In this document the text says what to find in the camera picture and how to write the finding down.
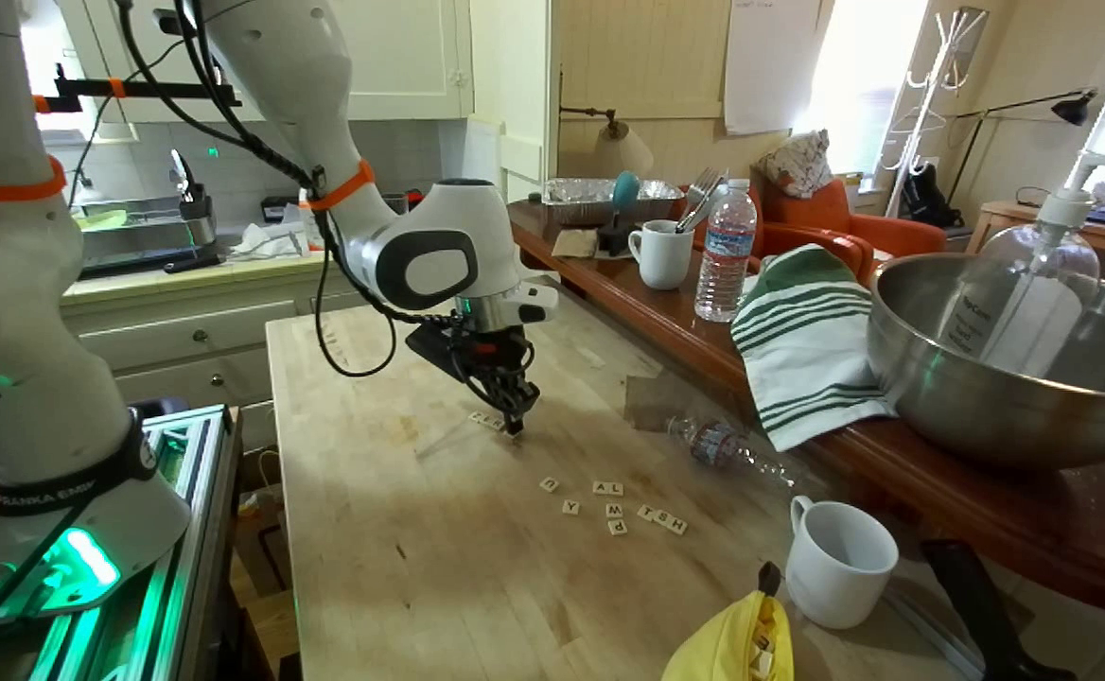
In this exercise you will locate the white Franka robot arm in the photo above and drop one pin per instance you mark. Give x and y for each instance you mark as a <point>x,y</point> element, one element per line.
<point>25,316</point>

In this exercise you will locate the green striped white towel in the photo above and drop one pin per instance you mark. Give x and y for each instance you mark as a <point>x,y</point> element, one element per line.
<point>803,354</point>

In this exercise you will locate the metal dish tray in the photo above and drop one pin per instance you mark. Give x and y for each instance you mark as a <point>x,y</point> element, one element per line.
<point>137,233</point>

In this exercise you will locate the small white mug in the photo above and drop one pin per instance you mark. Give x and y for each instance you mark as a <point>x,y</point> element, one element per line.
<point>836,580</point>

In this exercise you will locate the orange armchair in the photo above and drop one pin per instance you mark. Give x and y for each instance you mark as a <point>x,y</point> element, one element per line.
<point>888,233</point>

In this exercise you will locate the brown cardboard box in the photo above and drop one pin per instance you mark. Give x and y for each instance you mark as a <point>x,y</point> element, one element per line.
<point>260,552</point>

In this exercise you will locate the metal spoon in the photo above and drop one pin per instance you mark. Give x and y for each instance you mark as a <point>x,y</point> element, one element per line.
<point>692,213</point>

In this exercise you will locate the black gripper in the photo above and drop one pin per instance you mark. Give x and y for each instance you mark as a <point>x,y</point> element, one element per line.
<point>498,340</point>

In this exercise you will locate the light wooden desk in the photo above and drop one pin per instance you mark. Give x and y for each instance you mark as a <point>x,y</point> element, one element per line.
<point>1082,248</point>

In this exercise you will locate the clear plastic water bottle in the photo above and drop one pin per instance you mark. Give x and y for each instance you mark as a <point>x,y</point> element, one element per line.
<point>723,264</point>

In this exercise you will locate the clear pump soap bottle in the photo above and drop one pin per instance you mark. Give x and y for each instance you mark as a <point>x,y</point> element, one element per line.
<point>1030,316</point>

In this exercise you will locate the cream letter tile W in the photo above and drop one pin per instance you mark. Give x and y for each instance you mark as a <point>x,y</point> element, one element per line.
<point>617,525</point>

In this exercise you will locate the black bag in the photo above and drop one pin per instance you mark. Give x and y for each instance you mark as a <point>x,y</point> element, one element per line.
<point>923,195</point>

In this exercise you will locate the black countertop appliance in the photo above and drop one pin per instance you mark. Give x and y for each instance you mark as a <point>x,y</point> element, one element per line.
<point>194,208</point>

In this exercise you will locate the crushed clear plastic bottle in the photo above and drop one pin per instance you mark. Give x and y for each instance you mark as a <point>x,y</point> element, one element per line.
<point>715,440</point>

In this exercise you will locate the cream letter tile L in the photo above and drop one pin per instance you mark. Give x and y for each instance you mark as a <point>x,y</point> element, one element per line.
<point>614,489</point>

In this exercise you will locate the black desk lamp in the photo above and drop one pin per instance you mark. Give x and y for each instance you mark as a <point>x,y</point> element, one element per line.
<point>1019,107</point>

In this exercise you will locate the large steel mixing bowl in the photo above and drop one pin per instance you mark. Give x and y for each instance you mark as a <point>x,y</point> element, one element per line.
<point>1019,421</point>

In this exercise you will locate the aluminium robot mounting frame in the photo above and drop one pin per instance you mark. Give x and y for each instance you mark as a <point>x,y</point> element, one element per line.
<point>175,570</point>

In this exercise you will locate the white wall poster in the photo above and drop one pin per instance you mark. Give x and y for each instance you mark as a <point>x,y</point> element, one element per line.
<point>767,60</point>

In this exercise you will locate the large white mug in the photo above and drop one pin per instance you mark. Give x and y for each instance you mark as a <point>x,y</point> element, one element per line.
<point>665,259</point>

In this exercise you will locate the white wall cabinets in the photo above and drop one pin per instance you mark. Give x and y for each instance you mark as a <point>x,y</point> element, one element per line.
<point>440,51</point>

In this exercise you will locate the cream letter tile Y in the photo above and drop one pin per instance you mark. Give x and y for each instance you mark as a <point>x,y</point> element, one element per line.
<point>568,504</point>

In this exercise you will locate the cream letter tile A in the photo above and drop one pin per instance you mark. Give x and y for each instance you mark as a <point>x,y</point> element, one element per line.
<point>600,484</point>

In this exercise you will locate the dark wooden table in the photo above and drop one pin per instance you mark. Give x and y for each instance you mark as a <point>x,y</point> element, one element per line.
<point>1082,532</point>

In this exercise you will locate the white kitchen counter cabinet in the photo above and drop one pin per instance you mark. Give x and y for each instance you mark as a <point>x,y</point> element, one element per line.
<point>198,340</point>

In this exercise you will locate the white coat rack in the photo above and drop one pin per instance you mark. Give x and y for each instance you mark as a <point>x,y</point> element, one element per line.
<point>942,78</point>

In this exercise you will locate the yellow fabric tile bag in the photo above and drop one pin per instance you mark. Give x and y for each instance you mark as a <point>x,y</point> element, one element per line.
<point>715,649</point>

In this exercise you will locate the white rag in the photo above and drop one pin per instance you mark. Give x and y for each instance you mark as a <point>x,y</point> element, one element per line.
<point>270,238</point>

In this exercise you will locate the white shade desk lamp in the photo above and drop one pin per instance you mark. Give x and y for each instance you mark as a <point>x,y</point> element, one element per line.
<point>624,150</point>

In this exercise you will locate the black camera boom rod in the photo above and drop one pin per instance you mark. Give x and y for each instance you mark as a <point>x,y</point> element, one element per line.
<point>147,92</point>

